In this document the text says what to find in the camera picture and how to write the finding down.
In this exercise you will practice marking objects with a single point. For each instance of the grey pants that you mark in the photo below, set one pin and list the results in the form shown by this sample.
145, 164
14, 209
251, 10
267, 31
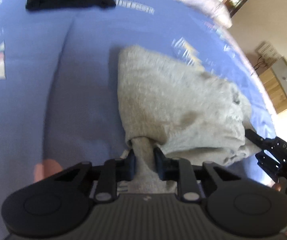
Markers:
178, 100

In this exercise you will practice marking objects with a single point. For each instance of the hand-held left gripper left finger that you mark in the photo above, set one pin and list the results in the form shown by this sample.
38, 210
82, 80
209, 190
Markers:
132, 163

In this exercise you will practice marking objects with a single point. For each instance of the white wall sign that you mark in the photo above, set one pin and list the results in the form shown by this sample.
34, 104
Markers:
267, 51

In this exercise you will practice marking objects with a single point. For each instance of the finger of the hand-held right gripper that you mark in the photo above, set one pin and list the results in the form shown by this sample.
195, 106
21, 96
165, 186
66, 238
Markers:
254, 137
267, 166

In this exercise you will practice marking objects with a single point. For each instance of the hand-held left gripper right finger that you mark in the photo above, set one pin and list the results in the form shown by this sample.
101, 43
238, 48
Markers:
159, 165

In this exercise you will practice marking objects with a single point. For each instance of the blue printed bedsheet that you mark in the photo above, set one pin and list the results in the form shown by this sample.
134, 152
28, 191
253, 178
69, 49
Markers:
33, 85

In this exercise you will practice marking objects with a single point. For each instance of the light wooden sideboard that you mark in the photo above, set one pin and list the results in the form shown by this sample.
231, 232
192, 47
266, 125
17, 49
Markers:
273, 90

